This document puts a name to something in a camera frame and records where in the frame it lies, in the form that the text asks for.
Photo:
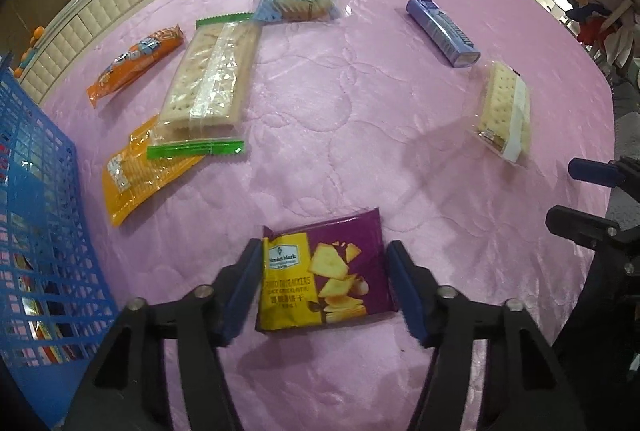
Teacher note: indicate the orange translucent cracker packet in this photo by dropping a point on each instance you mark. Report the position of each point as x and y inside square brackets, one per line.
[130, 181]

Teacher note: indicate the dark blue biscuit packet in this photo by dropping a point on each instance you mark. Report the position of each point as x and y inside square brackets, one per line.
[440, 28]

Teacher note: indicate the clear green-ended cracker packet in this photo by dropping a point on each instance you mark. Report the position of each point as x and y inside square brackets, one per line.
[210, 76]

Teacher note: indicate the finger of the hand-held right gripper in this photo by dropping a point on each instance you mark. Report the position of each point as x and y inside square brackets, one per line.
[590, 171]
[580, 223]

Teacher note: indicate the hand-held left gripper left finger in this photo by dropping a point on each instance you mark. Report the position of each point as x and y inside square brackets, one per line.
[240, 296]

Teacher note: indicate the purple and yellow cracker packet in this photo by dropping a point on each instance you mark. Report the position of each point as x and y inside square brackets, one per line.
[325, 271]

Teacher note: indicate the light blue cookie packet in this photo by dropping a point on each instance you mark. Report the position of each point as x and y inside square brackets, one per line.
[295, 1]

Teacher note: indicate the long orange snack packet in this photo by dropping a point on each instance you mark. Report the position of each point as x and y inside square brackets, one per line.
[130, 66]

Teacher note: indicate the cream cabinet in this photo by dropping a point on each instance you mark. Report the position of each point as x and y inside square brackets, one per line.
[100, 16]

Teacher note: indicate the white-banded cracker packet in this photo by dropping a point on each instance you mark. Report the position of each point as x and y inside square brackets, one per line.
[500, 111]

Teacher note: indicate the blue plastic basket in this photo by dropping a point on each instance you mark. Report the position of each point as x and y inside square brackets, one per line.
[55, 396]

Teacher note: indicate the plate of oranges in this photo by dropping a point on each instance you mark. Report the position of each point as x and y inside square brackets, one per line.
[37, 32]

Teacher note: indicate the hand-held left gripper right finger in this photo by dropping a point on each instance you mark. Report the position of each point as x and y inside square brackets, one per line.
[407, 296]

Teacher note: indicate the hanging mixed garments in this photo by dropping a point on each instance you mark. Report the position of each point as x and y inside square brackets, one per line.
[600, 21]

